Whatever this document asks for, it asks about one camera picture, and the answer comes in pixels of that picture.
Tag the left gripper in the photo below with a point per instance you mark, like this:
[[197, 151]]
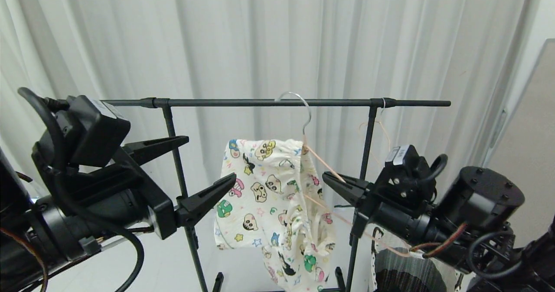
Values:
[[151, 201]]

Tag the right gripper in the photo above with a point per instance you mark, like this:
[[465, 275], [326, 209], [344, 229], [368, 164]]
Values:
[[390, 222]]

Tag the cream printed garment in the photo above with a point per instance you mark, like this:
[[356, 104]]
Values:
[[260, 188]]

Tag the pink clothes hanger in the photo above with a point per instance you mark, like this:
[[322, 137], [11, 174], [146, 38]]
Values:
[[325, 163], [386, 132]]

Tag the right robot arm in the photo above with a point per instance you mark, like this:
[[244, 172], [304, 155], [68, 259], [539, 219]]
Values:
[[485, 196]]

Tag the white laundry basket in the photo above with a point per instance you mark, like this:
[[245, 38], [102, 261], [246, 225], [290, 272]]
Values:
[[403, 279]]

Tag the black clothes rack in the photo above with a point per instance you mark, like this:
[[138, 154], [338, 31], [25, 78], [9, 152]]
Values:
[[243, 103]]

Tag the white curtain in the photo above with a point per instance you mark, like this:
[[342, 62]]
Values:
[[260, 45]]

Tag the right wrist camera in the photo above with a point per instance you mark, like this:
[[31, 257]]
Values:
[[403, 175]]

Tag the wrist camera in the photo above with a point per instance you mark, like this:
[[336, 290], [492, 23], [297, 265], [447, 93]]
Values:
[[91, 127], [403, 175]]

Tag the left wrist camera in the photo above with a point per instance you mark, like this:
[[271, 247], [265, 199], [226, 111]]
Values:
[[91, 127]]

